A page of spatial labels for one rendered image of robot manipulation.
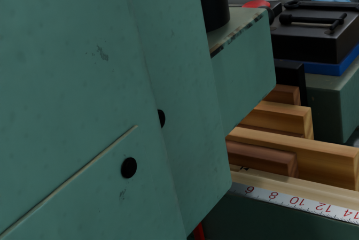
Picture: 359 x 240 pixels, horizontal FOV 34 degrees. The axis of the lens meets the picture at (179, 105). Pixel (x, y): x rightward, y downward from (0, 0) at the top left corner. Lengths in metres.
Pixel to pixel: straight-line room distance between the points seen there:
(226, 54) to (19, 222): 0.26
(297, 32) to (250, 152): 0.15
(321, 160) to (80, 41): 0.32
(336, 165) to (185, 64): 0.21
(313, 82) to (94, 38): 0.40
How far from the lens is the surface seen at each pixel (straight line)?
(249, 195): 0.45
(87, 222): 0.22
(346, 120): 0.60
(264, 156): 0.50
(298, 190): 0.46
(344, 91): 0.58
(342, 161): 0.49
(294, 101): 0.54
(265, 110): 0.54
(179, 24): 0.32
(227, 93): 0.43
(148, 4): 0.29
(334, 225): 0.43
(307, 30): 0.61
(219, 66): 0.42
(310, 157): 0.50
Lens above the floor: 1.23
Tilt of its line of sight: 27 degrees down
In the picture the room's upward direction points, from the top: 12 degrees counter-clockwise
